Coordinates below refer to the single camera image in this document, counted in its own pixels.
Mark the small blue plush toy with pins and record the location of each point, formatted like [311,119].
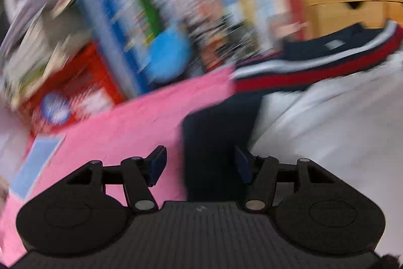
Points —
[170,54]

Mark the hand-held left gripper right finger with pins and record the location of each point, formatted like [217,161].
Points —
[244,165]

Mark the white paper sheet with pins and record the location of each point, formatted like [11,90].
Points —
[9,136]

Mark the stack of papers and booklets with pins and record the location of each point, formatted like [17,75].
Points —
[28,61]

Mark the red plastic crate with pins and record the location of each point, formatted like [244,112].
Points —
[85,80]

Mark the row of mixed picture books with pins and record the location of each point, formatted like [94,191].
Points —
[220,4]

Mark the row of tall blue books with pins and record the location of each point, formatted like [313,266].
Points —
[107,13]

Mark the navy and white jacket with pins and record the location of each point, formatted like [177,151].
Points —
[330,130]

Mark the wooden drawer organizer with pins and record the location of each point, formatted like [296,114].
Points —
[333,17]

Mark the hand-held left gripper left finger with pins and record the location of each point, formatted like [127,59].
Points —
[157,166]

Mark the light blue book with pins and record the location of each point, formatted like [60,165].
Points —
[34,165]

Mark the pink rabbit-pattern blanket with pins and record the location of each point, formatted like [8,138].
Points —
[132,127]

